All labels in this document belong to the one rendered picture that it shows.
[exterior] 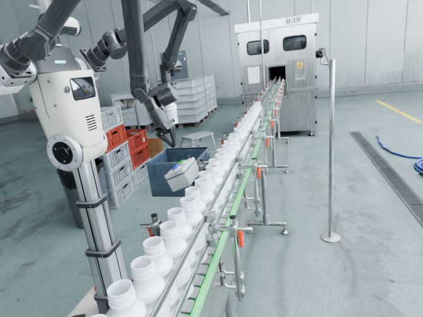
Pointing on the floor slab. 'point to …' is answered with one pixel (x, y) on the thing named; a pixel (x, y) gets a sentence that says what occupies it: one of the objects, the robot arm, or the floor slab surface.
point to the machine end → (282, 66)
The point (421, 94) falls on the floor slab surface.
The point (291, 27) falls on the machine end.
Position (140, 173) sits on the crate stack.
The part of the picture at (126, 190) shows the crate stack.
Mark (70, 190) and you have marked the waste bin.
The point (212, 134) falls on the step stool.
